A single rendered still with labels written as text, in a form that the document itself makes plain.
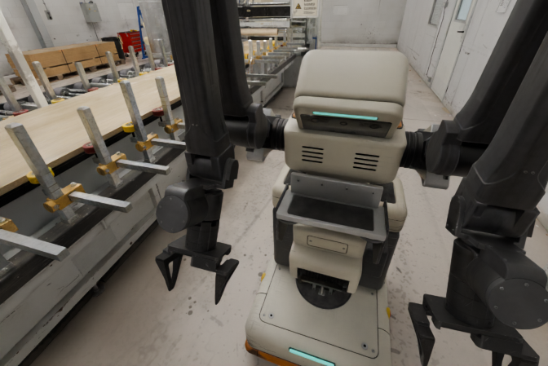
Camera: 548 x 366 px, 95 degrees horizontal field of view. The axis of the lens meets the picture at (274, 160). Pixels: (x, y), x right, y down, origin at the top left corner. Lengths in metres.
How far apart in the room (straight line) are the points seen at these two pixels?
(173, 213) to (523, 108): 0.45
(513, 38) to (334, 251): 0.65
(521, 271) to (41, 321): 1.84
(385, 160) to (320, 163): 0.15
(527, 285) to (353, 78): 0.37
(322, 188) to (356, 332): 0.82
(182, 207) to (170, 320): 1.37
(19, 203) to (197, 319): 1.01
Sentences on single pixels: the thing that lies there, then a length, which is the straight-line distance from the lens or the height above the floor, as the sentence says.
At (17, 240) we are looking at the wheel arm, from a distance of 1.16.
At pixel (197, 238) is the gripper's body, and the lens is 0.48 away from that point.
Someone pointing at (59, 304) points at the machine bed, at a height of 0.17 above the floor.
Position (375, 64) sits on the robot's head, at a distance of 0.54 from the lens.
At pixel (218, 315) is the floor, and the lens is 1.68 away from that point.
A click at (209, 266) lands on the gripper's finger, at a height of 1.09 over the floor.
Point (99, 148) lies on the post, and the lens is 1.40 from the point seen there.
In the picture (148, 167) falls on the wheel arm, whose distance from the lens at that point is 1.32.
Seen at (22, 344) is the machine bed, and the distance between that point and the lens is 1.84.
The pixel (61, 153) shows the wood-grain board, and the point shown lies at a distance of 1.53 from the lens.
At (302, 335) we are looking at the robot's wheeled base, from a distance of 1.30.
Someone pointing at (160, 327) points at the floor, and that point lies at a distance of 1.74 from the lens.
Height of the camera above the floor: 1.47
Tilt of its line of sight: 32 degrees down
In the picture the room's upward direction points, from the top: 1 degrees counter-clockwise
